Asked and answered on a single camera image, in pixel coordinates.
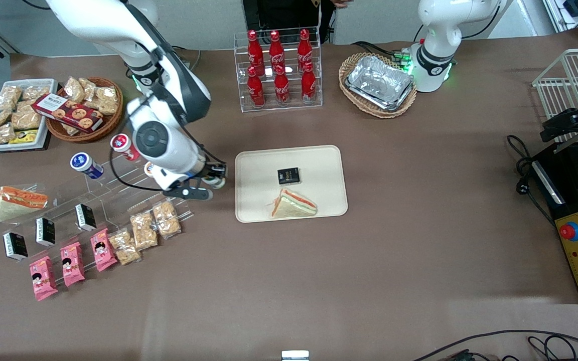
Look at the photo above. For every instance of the black sealing machine yellow panel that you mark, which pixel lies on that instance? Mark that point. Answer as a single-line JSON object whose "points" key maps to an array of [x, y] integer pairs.
{"points": [[570, 200]]}

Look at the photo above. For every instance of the grey metal equipment shelf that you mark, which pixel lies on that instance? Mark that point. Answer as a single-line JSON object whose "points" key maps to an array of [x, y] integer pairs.
{"points": [[577, 12]]}

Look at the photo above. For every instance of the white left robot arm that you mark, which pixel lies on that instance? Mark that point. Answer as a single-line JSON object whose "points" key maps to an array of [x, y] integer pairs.
{"points": [[439, 45]]}

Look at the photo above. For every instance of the black clamp mount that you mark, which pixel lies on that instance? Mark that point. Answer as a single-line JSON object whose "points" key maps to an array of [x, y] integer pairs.
{"points": [[575, 120]]}

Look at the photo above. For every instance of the stacked aluminium foil trays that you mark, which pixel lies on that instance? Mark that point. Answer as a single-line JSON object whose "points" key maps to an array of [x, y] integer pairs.
{"points": [[379, 82]]}

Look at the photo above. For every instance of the small black box gold print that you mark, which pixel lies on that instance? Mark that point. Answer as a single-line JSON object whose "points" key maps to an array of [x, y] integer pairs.
{"points": [[288, 175]]}

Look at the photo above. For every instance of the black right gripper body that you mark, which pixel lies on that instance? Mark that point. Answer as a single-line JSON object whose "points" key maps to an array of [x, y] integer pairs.
{"points": [[209, 172]]}

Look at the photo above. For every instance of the red gum bottle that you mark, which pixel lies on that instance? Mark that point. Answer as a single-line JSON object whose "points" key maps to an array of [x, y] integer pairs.
{"points": [[121, 144]]}

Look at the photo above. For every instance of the yellow snack packet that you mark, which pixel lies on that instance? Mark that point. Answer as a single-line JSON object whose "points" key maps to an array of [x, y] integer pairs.
{"points": [[24, 136]]}

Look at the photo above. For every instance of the red cookie box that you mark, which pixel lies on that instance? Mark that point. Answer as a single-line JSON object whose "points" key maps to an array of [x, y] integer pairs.
{"points": [[68, 113]]}

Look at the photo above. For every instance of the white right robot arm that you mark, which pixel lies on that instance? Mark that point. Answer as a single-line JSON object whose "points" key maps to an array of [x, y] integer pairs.
{"points": [[168, 145]]}

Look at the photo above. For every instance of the wrapped triangle sandwich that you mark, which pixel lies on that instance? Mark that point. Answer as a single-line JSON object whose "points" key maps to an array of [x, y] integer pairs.
{"points": [[291, 205], [18, 203]]}

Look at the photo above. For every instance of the beige plastic tray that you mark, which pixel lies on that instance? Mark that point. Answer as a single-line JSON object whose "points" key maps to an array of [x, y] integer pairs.
{"points": [[319, 165]]}

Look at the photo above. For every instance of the green gum bottle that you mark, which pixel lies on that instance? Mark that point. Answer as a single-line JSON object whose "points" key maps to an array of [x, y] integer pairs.
{"points": [[214, 181]]}

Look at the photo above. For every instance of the red emergency stop button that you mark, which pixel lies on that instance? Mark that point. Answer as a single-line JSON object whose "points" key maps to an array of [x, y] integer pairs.
{"points": [[569, 231]]}

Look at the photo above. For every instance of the black and white small box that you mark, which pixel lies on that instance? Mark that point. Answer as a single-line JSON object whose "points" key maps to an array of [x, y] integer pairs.
{"points": [[45, 231], [86, 217], [15, 245]]}

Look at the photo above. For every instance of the white rectangular snack tray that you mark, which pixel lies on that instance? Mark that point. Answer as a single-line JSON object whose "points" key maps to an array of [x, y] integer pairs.
{"points": [[50, 85]]}

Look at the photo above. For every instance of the small silver metal bracket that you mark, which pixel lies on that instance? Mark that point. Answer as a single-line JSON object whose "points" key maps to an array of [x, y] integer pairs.
{"points": [[295, 355]]}

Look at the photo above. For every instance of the blue gum bottle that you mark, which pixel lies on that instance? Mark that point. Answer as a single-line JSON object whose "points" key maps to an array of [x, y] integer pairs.
{"points": [[87, 165]]}

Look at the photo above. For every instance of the person in black clothing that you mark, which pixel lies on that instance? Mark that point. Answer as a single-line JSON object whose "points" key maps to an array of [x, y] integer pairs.
{"points": [[289, 15]]}

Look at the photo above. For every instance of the orange gum bottle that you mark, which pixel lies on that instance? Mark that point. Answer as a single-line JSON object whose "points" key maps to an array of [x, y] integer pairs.
{"points": [[149, 168]]}

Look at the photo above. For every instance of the clear acrylic stepped riser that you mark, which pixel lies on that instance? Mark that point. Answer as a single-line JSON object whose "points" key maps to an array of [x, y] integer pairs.
{"points": [[63, 200], [133, 200]]}

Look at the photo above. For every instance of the light wicker basket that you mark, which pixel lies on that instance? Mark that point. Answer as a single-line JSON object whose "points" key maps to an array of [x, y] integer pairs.
{"points": [[351, 98]]}

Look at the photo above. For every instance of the red cola bottle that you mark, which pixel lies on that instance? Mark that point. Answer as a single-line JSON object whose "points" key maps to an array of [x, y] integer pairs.
{"points": [[281, 89], [304, 49], [255, 50], [256, 90], [308, 86], [276, 50]]}

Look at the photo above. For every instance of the clear acrylic bottle rack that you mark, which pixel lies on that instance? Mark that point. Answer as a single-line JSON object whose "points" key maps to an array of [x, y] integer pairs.
{"points": [[241, 95]]}

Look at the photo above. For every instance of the brown wicker basket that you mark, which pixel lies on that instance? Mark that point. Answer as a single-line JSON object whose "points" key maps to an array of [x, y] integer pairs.
{"points": [[108, 123]]}

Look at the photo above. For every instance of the pink snack packet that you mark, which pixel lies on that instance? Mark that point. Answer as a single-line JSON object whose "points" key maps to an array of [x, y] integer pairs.
{"points": [[43, 278], [72, 264], [103, 249]]}

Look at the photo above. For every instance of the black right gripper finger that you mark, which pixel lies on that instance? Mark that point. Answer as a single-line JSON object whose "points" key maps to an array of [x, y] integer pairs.
{"points": [[222, 184], [220, 169]]}

